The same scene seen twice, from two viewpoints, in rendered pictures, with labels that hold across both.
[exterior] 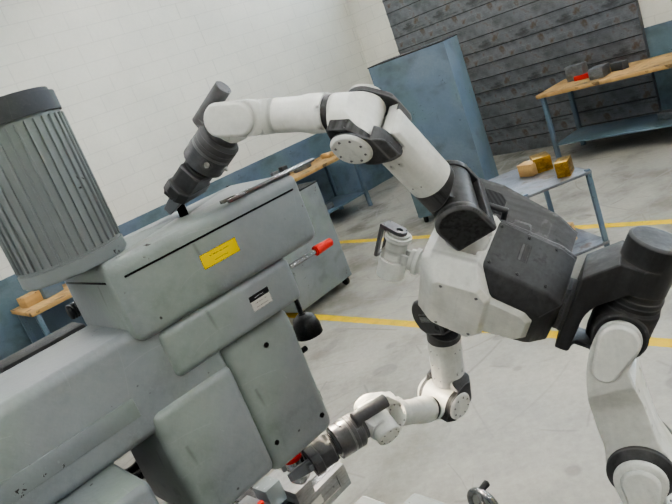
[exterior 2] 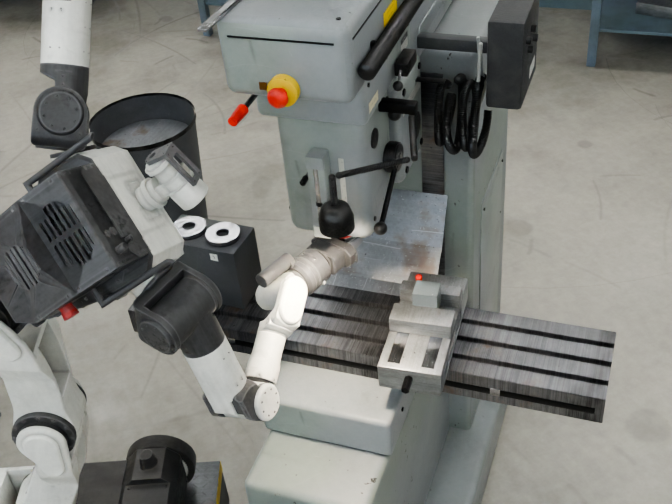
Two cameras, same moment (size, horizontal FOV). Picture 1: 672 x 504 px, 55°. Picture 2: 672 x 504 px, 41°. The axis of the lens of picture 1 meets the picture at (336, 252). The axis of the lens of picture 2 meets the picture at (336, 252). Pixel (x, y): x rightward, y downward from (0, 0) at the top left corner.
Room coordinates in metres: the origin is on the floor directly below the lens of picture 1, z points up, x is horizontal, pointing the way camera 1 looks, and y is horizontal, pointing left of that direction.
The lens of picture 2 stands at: (2.88, -0.58, 2.56)
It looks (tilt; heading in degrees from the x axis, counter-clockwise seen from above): 38 degrees down; 151
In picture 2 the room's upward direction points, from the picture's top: 6 degrees counter-clockwise
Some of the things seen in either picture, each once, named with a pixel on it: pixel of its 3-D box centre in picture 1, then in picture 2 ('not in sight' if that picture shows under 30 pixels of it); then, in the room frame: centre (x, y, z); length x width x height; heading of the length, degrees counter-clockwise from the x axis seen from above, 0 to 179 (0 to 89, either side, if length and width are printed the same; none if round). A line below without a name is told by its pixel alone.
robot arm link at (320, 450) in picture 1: (328, 447); (321, 261); (1.41, 0.19, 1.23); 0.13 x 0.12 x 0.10; 20
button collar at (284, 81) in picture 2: not in sight; (283, 90); (1.52, 0.09, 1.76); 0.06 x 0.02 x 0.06; 38
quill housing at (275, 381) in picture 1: (257, 384); (337, 156); (1.38, 0.28, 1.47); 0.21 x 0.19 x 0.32; 38
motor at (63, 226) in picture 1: (37, 189); not in sight; (1.23, 0.47, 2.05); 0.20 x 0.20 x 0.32
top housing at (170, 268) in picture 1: (193, 251); (325, 9); (1.37, 0.28, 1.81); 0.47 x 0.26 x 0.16; 128
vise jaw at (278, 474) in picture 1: (287, 486); (422, 320); (1.57, 0.35, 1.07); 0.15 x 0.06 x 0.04; 41
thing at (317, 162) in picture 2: not in sight; (321, 194); (1.45, 0.19, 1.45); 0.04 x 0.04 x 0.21; 38
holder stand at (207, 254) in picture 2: not in sight; (212, 259); (1.05, 0.05, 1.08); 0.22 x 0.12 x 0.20; 35
